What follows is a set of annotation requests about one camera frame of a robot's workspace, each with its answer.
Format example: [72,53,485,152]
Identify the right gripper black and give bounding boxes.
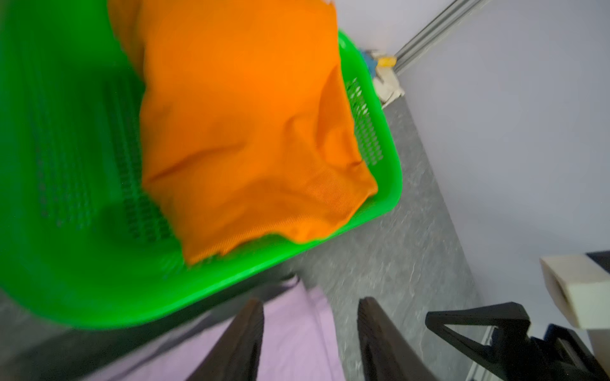
[425,302,609,380]

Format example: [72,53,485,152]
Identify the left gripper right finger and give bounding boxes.
[357,297,436,381]

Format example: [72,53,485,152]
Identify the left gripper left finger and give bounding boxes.
[187,298,265,381]

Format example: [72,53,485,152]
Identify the purple pants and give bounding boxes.
[86,276,345,380]

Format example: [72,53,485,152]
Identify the green plastic basket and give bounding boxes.
[1,1,403,329]

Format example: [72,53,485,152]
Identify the orange pants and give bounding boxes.
[107,1,378,264]

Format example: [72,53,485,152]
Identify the blue yellow garden tool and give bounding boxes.
[359,49,397,78]

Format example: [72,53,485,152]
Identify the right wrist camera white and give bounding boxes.
[540,251,609,371]

